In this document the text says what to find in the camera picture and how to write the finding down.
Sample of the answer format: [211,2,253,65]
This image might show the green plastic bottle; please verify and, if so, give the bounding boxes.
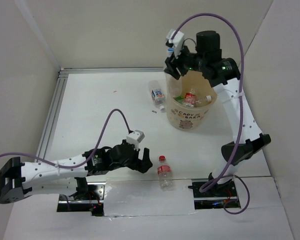
[174,95,184,104]

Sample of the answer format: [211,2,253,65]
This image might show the beige capybara bin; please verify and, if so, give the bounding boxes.
[166,71,218,131]

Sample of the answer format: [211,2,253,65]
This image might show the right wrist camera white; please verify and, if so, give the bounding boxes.
[166,29,185,59]

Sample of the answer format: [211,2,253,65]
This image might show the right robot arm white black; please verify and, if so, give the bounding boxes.
[164,29,271,196]

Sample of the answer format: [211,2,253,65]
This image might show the aluminium frame rail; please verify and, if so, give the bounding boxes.
[36,67,162,158]

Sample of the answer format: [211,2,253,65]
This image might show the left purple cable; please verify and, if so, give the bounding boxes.
[0,108,133,213]

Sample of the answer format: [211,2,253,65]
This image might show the red label cola bottle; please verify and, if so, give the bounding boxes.
[156,155,173,190]

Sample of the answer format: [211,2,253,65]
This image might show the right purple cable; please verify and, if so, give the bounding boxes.
[171,12,251,215]

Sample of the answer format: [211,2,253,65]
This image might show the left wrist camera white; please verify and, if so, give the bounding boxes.
[126,130,145,149]

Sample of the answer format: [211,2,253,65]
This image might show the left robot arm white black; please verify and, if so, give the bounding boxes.
[0,140,153,204]

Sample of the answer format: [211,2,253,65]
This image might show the white tape sheet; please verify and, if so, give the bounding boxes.
[103,179,196,217]

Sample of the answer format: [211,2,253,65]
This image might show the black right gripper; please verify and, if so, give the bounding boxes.
[163,42,206,80]

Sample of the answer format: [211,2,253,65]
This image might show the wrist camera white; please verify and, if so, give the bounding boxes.
[126,130,145,149]
[166,29,185,59]

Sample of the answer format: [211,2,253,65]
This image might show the red white label bottle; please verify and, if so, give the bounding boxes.
[183,87,203,108]

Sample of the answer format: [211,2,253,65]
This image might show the long clear bottle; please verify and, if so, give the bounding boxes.
[194,95,213,108]

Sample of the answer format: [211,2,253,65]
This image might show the purple cable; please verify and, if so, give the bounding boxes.
[171,12,251,215]
[0,108,133,213]

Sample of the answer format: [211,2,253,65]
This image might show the blue orange label bottle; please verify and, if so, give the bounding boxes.
[148,80,166,113]

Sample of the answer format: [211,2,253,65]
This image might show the clear bottle white cap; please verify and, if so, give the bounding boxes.
[164,63,182,99]

